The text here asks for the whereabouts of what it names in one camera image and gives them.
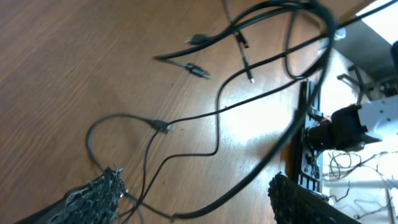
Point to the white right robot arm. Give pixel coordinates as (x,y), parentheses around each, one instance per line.
(349,129)

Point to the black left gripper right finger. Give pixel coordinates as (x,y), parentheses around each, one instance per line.
(293,204)

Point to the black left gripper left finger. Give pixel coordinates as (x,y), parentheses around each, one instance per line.
(95,202)

